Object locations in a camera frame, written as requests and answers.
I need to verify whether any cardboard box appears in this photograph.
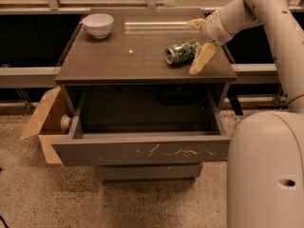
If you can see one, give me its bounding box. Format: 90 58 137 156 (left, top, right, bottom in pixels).
20 86 71 164

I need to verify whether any grey drawer cabinet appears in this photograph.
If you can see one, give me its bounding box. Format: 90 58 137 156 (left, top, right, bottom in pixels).
55 8 238 184

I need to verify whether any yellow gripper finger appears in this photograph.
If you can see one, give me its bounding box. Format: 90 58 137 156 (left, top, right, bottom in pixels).
189 43 216 75
187 18 204 30

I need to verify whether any green soda can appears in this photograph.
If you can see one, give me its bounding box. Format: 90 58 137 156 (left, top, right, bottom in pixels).
164 40 200 65

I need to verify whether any closed grey lower drawer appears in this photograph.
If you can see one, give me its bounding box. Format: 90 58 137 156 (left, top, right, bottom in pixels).
95 163 202 183

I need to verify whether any white ceramic bowl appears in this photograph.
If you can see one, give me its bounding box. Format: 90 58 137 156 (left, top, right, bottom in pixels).
82 13 114 39

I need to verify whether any tape roll in box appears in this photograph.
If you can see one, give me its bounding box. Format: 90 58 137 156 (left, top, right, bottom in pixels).
60 114 72 134

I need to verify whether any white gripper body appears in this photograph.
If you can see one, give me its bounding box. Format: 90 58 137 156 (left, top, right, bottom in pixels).
200 10 229 47

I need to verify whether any open grey top drawer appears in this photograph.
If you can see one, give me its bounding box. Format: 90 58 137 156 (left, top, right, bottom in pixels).
52 85 229 166

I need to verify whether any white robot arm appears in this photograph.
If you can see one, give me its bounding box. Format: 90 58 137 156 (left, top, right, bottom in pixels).
188 0 304 228

